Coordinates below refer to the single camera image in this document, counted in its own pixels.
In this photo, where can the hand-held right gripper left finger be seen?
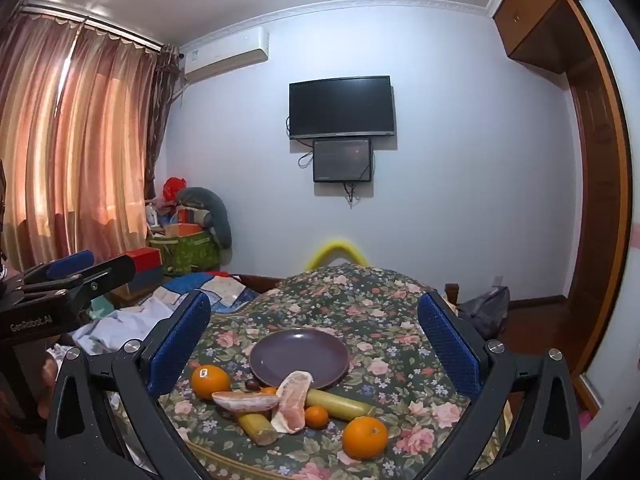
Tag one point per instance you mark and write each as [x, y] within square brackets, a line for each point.
[182, 345]

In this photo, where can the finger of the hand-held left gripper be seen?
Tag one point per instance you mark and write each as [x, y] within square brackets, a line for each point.
[70, 264]
[107, 272]

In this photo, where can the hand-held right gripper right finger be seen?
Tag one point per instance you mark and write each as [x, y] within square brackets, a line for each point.
[445, 345]

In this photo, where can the orange with white sticker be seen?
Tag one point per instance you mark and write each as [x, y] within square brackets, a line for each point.
[212, 385]

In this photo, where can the dark brown chestnut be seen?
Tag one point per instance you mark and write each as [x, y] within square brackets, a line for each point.
[251, 385]

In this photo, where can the small peeled pomelo segment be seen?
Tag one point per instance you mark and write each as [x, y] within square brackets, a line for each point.
[245, 401]

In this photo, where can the small tangerine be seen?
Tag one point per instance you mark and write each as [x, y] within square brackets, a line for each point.
[269, 390]
[316, 416]

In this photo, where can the green sugarcane piece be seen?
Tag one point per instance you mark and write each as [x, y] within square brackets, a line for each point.
[340, 405]
[257, 429]

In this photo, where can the purple round plate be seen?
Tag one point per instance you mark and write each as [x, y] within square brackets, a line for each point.
[300, 355]

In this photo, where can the plain large orange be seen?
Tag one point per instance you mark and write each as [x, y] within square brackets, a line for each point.
[365, 437]

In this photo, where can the large pomelo wedge with peel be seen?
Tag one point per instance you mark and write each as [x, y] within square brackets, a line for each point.
[292, 402]

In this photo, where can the red flat box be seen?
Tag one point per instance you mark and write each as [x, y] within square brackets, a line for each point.
[145, 260]

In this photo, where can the dark grey bag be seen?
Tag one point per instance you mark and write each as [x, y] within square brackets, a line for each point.
[485, 310]

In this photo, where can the white crumpled cloth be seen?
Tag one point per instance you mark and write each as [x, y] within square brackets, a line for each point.
[120, 325]

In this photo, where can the floral green blanket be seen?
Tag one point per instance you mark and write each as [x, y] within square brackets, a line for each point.
[390, 320]

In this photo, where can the blue patchwork quilt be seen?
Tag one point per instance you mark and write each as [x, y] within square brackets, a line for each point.
[225, 290]

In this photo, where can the orange cardboard box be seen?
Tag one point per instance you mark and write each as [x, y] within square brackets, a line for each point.
[185, 230]

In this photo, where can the red plastic bag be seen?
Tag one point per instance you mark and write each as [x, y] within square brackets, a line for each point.
[174, 187]

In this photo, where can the pink orange curtain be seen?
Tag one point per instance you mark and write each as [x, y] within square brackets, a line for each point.
[75, 150]

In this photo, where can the yellow chair back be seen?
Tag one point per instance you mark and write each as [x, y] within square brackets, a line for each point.
[337, 245]

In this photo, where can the brown side drape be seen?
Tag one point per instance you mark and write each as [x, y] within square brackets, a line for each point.
[162, 110]

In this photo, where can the white air conditioner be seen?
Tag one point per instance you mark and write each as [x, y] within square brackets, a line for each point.
[225, 52]

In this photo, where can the wooden bed post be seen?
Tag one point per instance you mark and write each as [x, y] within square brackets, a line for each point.
[451, 295]

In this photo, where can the small black wall monitor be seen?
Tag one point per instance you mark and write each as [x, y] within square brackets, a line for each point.
[342, 160]

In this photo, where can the white curtain rail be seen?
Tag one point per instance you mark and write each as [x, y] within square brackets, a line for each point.
[100, 22]

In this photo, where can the black wall television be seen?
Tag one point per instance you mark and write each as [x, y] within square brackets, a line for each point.
[341, 106]

